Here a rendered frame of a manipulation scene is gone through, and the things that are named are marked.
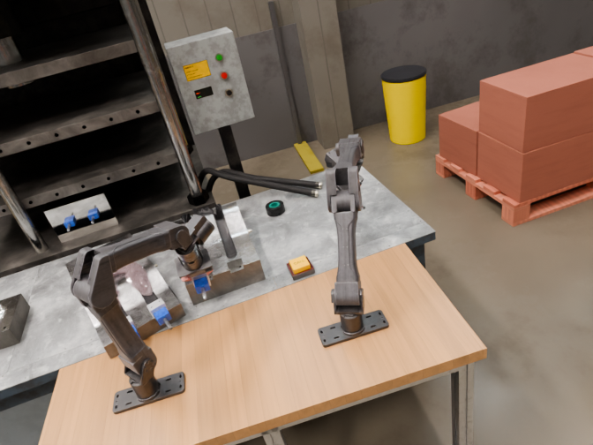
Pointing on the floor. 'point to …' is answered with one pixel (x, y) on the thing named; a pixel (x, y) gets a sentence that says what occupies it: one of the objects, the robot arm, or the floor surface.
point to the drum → (405, 102)
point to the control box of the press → (213, 87)
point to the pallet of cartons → (525, 138)
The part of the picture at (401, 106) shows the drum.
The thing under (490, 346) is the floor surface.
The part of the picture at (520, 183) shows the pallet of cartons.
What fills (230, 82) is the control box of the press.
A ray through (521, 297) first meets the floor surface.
